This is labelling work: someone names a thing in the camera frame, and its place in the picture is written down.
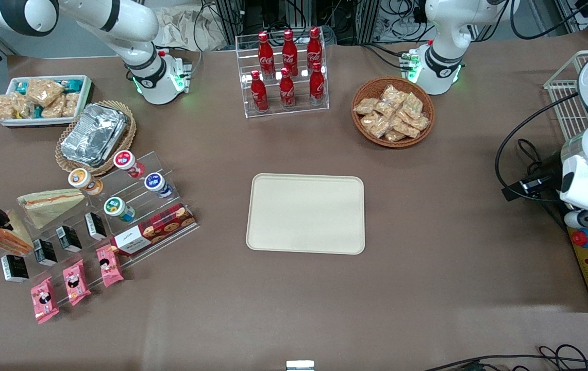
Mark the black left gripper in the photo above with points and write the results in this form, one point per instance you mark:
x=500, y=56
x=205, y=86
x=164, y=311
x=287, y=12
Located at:
x=545, y=175

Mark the triangle sandwich thick orange layer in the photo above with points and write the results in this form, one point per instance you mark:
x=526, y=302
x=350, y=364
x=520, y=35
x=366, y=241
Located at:
x=13, y=241

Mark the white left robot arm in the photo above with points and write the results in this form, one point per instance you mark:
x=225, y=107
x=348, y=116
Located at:
x=448, y=31

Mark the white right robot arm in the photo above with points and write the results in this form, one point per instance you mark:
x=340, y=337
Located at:
x=118, y=20

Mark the triangle sandwich thin orange stripe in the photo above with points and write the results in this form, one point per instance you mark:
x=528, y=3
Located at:
x=49, y=207

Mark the beige rectangular tray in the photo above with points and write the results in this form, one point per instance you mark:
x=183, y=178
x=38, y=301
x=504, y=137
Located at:
x=305, y=214

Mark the small black drink carton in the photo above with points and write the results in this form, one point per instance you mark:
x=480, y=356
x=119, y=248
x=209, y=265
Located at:
x=15, y=268
x=45, y=252
x=69, y=238
x=95, y=225

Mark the orange lid yogurt cup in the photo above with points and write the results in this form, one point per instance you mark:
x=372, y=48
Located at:
x=83, y=180

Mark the pink snack packet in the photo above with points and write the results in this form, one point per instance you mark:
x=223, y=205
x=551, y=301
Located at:
x=109, y=266
x=44, y=300
x=76, y=282

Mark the beige puffed snack packet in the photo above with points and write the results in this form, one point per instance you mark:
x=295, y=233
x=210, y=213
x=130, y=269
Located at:
x=70, y=104
x=53, y=110
x=2, y=107
x=23, y=105
x=44, y=91

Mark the green lid yogurt cup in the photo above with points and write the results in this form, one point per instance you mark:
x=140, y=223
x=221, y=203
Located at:
x=114, y=206

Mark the clear bag of crackers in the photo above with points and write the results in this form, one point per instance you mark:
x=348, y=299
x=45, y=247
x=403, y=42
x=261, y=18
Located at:
x=419, y=122
x=384, y=109
x=394, y=136
x=407, y=129
x=375, y=124
x=391, y=95
x=413, y=105
x=366, y=106

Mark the silver foil lidded container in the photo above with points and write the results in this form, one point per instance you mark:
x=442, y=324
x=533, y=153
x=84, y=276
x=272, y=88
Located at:
x=93, y=135

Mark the teal snack packet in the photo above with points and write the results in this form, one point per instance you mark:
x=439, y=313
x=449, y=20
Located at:
x=20, y=86
x=71, y=84

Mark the clear acrylic stepped display stand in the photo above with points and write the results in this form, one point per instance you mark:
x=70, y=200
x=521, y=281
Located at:
x=134, y=193

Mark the red lid yogurt cup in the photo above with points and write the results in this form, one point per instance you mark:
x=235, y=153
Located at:
x=126, y=160

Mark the oval wicker basket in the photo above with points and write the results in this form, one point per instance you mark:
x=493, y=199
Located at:
x=126, y=139

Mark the white rectangular plastic bin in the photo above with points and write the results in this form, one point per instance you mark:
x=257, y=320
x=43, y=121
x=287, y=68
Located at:
x=85, y=93

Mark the red tartan cookie box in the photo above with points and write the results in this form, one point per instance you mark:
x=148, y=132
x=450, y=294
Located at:
x=154, y=229

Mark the blue lid yogurt cup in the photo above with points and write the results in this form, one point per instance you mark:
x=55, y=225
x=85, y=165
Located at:
x=154, y=181

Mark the round wicker basket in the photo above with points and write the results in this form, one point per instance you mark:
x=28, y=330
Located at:
x=363, y=131

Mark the red cola bottle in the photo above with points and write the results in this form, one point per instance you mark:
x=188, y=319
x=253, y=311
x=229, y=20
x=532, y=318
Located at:
x=258, y=95
x=289, y=51
x=317, y=87
x=314, y=49
x=265, y=54
x=286, y=93

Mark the clear acrylic bottle rack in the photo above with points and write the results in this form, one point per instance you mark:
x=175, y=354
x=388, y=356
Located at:
x=283, y=111

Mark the crumpled beige cloth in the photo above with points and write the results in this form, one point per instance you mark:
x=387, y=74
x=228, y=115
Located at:
x=190, y=28

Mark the small silver metal block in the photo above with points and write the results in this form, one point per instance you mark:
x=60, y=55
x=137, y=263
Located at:
x=300, y=366

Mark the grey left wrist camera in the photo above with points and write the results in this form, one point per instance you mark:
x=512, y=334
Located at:
x=577, y=219

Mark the aluminium equipment frame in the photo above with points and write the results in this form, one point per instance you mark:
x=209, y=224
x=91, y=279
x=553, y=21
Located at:
x=273, y=15

